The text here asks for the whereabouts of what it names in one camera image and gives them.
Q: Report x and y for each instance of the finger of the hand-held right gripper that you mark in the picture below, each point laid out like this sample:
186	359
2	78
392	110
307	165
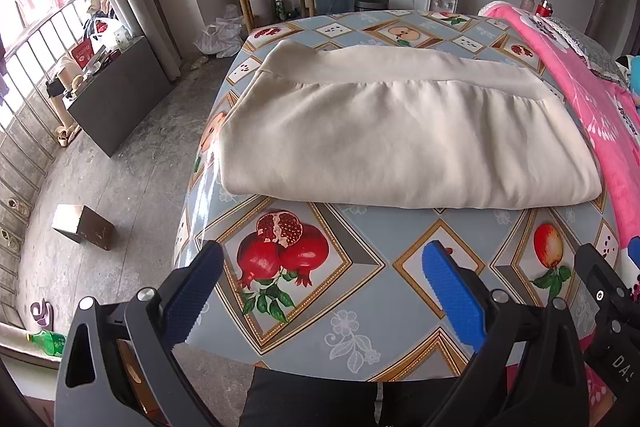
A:
597	279

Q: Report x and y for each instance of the metal window railing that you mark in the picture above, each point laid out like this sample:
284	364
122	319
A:
30	57

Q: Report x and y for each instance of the beige shoes pair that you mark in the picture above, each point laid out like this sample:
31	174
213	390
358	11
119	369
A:
69	137

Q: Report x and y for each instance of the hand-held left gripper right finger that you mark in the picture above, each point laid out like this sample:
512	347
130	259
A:
455	302

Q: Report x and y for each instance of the dark grey cabinet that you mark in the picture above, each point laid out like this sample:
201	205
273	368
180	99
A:
125	97

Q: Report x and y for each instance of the white plastic bag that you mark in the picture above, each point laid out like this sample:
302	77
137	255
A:
220	34

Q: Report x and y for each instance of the red box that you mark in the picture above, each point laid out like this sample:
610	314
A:
82	54

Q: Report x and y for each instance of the green plastic bottle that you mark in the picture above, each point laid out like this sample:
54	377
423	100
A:
47	343

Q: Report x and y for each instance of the pink blanket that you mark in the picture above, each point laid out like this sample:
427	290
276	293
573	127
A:
600	122

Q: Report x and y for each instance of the dark trash can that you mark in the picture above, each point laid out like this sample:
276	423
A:
371	2

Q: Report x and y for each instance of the grey lace pillow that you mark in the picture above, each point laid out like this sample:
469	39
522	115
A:
585	44

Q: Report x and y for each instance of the cream jacket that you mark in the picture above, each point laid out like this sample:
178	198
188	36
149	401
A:
400	132

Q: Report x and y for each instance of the glass jar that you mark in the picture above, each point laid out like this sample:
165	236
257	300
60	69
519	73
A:
527	2

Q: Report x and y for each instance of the purple slippers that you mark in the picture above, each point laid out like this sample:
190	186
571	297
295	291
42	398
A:
41	314

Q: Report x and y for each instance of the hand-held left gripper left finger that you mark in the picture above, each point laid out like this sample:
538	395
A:
192	297

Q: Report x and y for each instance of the fruit print tablecloth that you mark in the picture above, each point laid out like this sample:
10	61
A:
360	267

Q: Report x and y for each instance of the brown cardboard box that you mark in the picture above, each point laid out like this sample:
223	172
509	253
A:
85	227

